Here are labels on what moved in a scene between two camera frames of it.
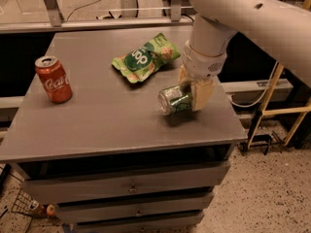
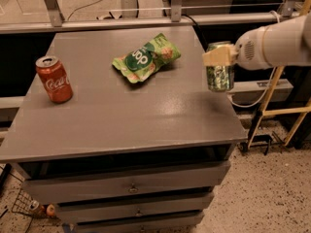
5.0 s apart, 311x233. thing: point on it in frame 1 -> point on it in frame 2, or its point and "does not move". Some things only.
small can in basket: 34,205 does not move
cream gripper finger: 201,90 -> 224,54
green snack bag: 146,59 does not move
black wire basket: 22,203 does not move
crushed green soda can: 171,100 -> 220,78
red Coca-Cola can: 52,75 does not move
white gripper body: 201,65 -> 249,50
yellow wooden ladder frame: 302,112 does not move
